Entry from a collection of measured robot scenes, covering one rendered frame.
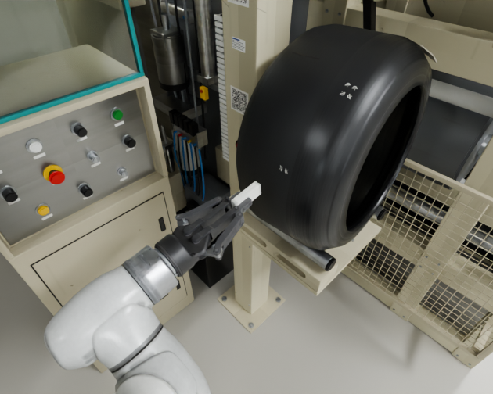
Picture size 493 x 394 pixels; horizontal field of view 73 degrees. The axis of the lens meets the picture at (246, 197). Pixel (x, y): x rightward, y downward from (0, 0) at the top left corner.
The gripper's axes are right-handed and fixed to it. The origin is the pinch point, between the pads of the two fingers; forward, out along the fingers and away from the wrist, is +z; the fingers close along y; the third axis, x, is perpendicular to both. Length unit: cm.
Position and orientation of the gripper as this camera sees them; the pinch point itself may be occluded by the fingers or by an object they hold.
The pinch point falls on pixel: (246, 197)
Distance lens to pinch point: 67.7
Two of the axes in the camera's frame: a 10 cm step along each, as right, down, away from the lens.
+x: 1.0, 6.5, 7.5
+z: 7.1, -5.8, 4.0
